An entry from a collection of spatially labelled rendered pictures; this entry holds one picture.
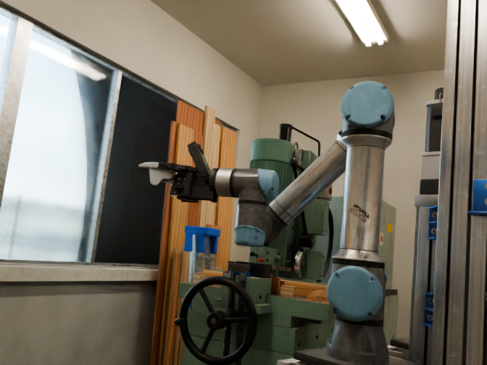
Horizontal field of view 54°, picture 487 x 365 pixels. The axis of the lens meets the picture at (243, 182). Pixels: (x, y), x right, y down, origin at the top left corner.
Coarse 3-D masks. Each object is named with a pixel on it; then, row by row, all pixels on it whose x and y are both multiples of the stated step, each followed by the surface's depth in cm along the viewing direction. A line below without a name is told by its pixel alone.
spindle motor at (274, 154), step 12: (252, 144) 196; (264, 144) 191; (276, 144) 190; (288, 144) 193; (252, 156) 194; (264, 156) 190; (276, 156) 189; (288, 156) 192; (252, 168) 193; (264, 168) 189; (276, 168) 189; (288, 168) 192; (288, 180) 193
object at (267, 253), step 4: (252, 248) 189; (256, 248) 189; (260, 248) 188; (264, 248) 187; (268, 248) 189; (272, 248) 194; (256, 252) 188; (260, 252) 188; (264, 252) 187; (268, 252) 188; (272, 252) 194; (276, 252) 197; (252, 256) 189; (256, 256) 188; (260, 256) 187; (264, 256) 187; (268, 256) 190; (272, 256) 194; (252, 260) 188; (256, 260) 188; (268, 260) 190; (272, 260) 194; (276, 260) 198; (272, 264) 194; (276, 264) 198
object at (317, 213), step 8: (320, 200) 204; (312, 208) 205; (320, 208) 203; (328, 208) 210; (312, 216) 204; (320, 216) 203; (312, 224) 204; (320, 224) 202; (312, 232) 203; (320, 232) 202
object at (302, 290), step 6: (210, 276) 199; (294, 288) 184; (300, 288) 183; (306, 288) 182; (312, 288) 181; (318, 288) 180; (324, 288) 179; (294, 294) 183; (300, 294) 182; (306, 294) 181
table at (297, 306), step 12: (180, 288) 186; (204, 288) 182; (216, 288) 180; (216, 300) 169; (276, 300) 170; (288, 300) 168; (300, 300) 166; (264, 312) 164; (276, 312) 169; (288, 312) 167; (300, 312) 165; (312, 312) 164; (324, 312) 162
